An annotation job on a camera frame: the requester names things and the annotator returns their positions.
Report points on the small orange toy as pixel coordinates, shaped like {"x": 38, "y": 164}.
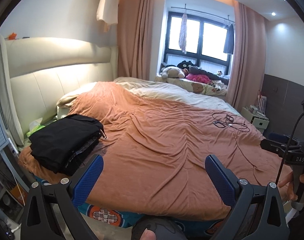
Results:
{"x": 13, "y": 35}

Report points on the green tissue pack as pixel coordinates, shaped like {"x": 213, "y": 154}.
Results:
{"x": 34, "y": 131}

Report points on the pink plush toy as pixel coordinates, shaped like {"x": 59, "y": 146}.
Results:
{"x": 198, "y": 78}

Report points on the bear print bedding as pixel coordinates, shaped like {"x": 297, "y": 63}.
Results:
{"x": 197, "y": 87}

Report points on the cream padded headboard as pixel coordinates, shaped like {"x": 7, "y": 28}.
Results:
{"x": 54, "y": 80}

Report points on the hanging dark garment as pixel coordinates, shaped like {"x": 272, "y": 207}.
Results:
{"x": 229, "y": 40}

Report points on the orange fleece blanket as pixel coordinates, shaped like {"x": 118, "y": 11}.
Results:
{"x": 154, "y": 142}

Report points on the black plush toy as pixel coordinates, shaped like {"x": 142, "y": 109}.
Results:
{"x": 185, "y": 64}

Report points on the person's grey patterned trousers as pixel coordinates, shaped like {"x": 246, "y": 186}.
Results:
{"x": 167, "y": 230}

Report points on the hanging white garment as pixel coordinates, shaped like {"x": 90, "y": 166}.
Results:
{"x": 108, "y": 5}

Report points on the recessed ceiling light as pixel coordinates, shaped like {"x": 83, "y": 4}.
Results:
{"x": 274, "y": 13}

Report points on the dark grey plush toy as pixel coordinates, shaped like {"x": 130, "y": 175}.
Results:
{"x": 209, "y": 74}

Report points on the hanging floral garment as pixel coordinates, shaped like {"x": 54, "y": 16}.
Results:
{"x": 183, "y": 35}

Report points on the orange box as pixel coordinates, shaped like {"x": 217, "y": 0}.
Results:
{"x": 18, "y": 193}

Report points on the person's left hand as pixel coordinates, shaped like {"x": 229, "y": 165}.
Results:
{"x": 147, "y": 235}

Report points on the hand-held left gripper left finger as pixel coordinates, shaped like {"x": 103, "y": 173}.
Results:
{"x": 88, "y": 180}

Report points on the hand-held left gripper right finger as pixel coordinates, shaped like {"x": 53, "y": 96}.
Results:
{"x": 219, "y": 177}

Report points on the pink curtain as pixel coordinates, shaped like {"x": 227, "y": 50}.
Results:
{"x": 244, "y": 55}
{"x": 139, "y": 42}

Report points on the white plush toy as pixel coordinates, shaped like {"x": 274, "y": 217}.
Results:
{"x": 173, "y": 72}

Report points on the cream pillow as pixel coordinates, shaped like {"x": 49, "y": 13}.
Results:
{"x": 69, "y": 98}

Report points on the black pants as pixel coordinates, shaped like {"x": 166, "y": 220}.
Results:
{"x": 61, "y": 135}

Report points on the person's right hand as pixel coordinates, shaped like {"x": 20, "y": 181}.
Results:
{"x": 288, "y": 182}

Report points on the white nightstand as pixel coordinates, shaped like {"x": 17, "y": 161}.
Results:
{"x": 259, "y": 122}

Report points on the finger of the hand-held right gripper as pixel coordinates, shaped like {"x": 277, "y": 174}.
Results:
{"x": 272, "y": 146}

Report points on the metal clothes rail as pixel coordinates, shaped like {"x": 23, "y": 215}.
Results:
{"x": 204, "y": 13}

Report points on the cream duvet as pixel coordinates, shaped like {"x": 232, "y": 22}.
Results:
{"x": 172, "y": 92}

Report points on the black framed window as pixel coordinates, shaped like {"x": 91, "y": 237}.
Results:
{"x": 212, "y": 37}

